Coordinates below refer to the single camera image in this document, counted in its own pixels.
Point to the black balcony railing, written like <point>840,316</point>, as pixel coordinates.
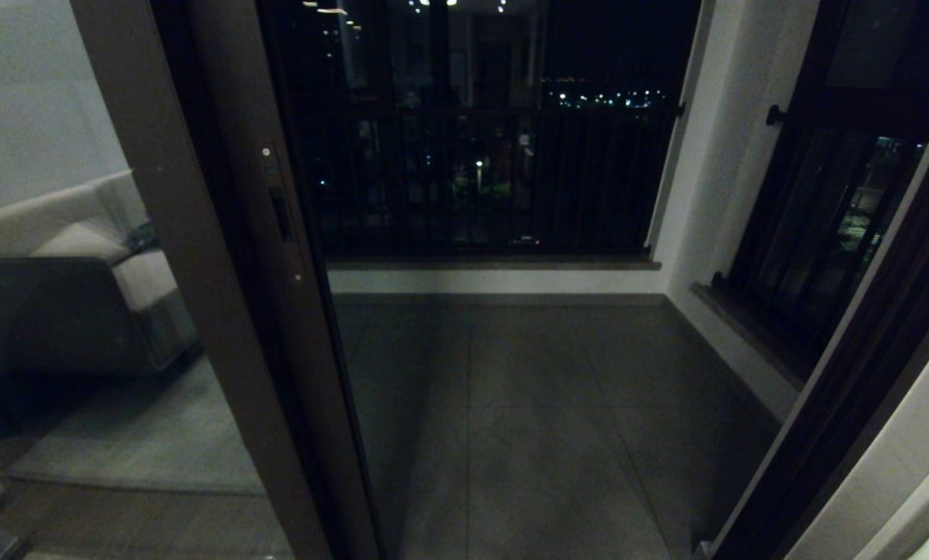
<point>550,179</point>

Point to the beige sofa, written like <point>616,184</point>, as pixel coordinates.
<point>145,280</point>

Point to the stone window sill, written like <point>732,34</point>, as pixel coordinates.
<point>744,330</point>

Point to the black barred window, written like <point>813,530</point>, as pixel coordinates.
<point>822,194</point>

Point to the brown framed sliding glass door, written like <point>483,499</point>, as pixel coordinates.
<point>293,311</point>

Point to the dark green cloth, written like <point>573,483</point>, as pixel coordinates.
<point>143,236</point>

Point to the brown framed fixed glass panel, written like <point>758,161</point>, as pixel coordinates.
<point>204,257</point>

